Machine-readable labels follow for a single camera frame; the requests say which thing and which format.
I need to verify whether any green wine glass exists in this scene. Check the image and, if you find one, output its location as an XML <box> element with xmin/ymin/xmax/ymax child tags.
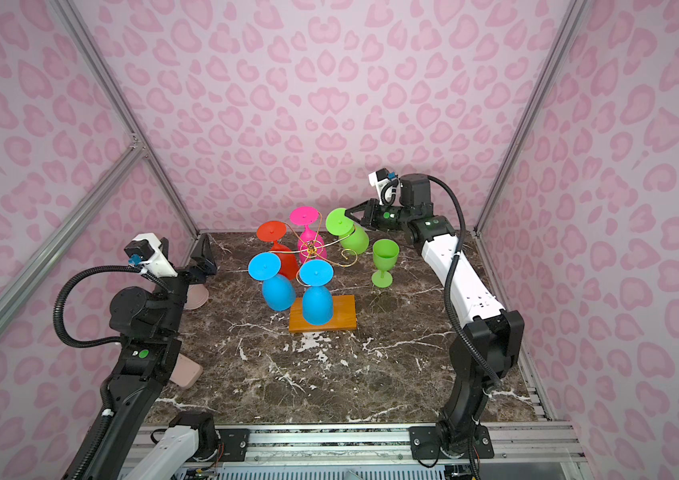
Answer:
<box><xmin>371</xmin><ymin>239</ymin><xmax>401</xmax><ymax>288</ymax></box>
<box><xmin>325</xmin><ymin>208</ymin><xmax>369</xmax><ymax>255</ymax></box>

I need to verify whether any pink pen holder cup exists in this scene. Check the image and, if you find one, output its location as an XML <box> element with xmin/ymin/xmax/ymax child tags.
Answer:
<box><xmin>184</xmin><ymin>284</ymin><xmax>209</xmax><ymax>311</ymax></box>

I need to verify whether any wooden rack base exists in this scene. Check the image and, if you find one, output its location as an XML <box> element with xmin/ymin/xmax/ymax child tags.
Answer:
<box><xmin>288</xmin><ymin>295</ymin><xmax>357</xmax><ymax>334</ymax></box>

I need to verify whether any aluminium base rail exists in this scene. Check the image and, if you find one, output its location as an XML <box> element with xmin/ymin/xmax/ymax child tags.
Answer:
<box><xmin>65</xmin><ymin>421</ymin><xmax>593</xmax><ymax>480</ymax></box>

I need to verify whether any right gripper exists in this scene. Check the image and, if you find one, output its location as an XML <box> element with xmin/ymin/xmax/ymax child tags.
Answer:
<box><xmin>346</xmin><ymin>199</ymin><xmax>415</xmax><ymax>233</ymax></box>

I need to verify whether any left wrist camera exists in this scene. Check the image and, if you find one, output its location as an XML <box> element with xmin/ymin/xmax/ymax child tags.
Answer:
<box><xmin>124</xmin><ymin>233</ymin><xmax>178</xmax><ymax>278</ymax></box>

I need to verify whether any blue wine glass front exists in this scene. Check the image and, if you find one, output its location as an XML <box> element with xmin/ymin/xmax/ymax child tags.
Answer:
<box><xmin>298</xmin><ymin>259</ymin><xmax>333</xmax><ymax>326</ymax></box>

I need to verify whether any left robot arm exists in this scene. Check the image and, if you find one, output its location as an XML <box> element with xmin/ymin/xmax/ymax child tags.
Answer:
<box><xmin>52</xmin><ymin>233</ymin><xmax>217</xmax><ymax>479</ymax></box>

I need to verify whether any diagonal aluminium frame bar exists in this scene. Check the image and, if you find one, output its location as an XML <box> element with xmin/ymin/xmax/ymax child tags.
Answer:
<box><xmin>0</xmin><ymin>142</ymin><xmax>144</xmax><ymax>336</ymax></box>

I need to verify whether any blue wine glass left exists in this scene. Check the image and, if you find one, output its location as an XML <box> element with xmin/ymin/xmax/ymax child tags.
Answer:
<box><xmin>248</xmin><ymin>252</ymin><xmax>296</xmax><ymax>312</ymax></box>

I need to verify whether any gold wire glass rack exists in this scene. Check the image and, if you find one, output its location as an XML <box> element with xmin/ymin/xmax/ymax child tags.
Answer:
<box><xmin>287</xmin><ymin>225</ymin><xmax>359</xmax><ymax>289</ymax></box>

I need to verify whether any red wine glass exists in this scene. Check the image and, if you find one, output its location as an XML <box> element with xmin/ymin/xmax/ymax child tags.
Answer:
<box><xmin>256</xmin><ymin>221</ymin><xmax>299</xmax><ymax>280</ymax></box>

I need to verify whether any magenta wine glass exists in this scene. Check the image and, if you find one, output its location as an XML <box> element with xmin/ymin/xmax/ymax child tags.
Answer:
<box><xmin>289</xmin><ymin>206</ymin><xmax>327</xmax><ymax>264</ymax></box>

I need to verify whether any blue wine glass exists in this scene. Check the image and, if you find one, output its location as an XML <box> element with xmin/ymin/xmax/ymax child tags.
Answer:
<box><xmin>248</xmin><ymin>252</ymin><xmax>296</xmax><ymax>312</ymax></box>
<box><xmin>298</xmin><ymin>259</ymin><xmax>333</xmax><ymax>326</ymax></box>

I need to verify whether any green wine glass front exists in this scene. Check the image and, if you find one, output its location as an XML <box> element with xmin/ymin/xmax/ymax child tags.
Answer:
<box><xmin>371</xmin><ymin>239</ymin><xmax>401</xmax><ymax>288</ymax></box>

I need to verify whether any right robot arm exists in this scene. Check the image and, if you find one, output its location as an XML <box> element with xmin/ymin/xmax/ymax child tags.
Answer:
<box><xmin>345</xmin><ymin>169</ymin><xmax>525</xmax><ymax>468</ymax></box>

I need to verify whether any pink sponge block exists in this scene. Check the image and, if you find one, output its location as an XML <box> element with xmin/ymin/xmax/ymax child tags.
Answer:
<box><xmin>169</xmin><ymin>354</ymin><xmax>203</xmax><ymax>390</ymax></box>

